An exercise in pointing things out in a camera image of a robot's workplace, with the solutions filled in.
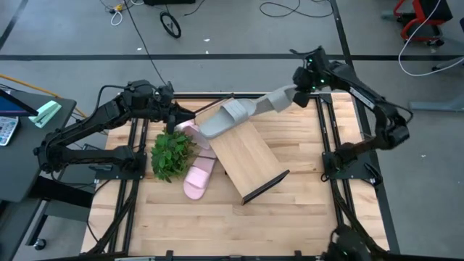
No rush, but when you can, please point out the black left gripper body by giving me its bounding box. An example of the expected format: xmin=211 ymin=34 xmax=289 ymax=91
xmin=146 ymin=94 xmax=179 ymax=124

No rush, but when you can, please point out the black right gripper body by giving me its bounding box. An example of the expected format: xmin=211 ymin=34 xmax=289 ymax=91
xmin=291 ymin=65 xmax=329 ymax=96

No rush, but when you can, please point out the pink rubber slide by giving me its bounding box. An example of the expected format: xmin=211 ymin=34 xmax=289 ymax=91
xmin=174 ymin=119 xmax=212 ymax=151
xmin=182 ymin=146 xmax=218 ymax=201

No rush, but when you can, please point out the grey rubber slide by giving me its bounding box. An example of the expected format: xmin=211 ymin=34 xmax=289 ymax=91
xmin=252 ymin=84 xmax=299 ymax=117
xmin=199 ymin=98 xmax=259 ymax=141

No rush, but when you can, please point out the wooden shelf with black ends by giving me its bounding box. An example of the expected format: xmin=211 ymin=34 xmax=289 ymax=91
xmin=193 ymin=96 xmax=291 ymax=206

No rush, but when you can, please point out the green artificial plant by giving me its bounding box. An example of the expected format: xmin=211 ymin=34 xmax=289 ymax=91
xmin=149 ymin=129 xmax=199 ymax=183

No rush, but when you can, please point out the mint green stapler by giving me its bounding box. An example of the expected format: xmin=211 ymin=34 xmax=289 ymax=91
xmin=28 ymin=100 xmax=63 ymax=128

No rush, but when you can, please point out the grey desk foot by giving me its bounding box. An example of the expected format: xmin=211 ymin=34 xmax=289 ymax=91
xmin=407 ymin=92 xmax=464 ymax=113

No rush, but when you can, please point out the red and black cart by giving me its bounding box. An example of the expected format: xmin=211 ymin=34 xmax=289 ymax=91
xmin=380 ymin=0 xmax=454 ymax=47

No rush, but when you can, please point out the grey desk leg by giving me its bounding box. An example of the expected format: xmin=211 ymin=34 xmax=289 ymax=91
xmin=431 ymin=54 xmax=464 ymax=73

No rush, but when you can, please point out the black monitor with blue screen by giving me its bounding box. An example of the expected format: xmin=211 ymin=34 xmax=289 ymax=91
xmin=0 ymin=88 xmax=39 ymax=117

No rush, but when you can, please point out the white calculator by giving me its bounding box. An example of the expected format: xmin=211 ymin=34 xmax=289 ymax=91
xmin=0 ymin=115 xmax=20 ymax=147

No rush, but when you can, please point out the black side desk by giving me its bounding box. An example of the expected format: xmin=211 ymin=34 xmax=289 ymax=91
xmin=0 ymin=88 xmax=97 ymax=261

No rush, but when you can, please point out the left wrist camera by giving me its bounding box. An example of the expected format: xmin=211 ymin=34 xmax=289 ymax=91
xmin=157 ymin=83 xmax=175 ymax=106

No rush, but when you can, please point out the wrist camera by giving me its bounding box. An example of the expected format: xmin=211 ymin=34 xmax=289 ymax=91
xmin=304 ymin=45 xmax=327 ymax=68
xmin=157 ymin=83 xmax=175 ymax=106

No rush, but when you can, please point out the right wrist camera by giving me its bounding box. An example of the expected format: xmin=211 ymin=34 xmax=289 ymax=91
xmin=304 ymin=45 xmax=327 ymax=68

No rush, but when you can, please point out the black aluminium table frame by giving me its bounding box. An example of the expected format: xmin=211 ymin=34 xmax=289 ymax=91
xmin=81 ymin=92 xmax=402 ymax=261

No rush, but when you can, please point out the long thin black cable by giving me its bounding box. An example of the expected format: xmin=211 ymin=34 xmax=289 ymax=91
xmin=123 ymin=0 xmax=171 ymax=87

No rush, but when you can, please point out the looped black floor cable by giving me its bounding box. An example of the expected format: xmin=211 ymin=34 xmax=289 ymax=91
xmin=259 ymin=0 xmax=334 ymax=19

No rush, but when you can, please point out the black cable coil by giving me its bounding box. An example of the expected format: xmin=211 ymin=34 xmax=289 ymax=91
xmin=159 ymin=11 xmax=183 ymax=39

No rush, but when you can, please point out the long white floor cable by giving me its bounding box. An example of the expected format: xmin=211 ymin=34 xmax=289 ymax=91
xmin=397 ymin=0 xmax=464 ymax=78

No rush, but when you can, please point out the short white floor cable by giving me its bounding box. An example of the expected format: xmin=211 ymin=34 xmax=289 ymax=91
xmin=109 ymin=9 xmax=124 ymax=27

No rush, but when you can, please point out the yellow cable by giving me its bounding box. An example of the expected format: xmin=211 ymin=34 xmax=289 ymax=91
xmin=0 ymin=73 xmax=88 ymax=119

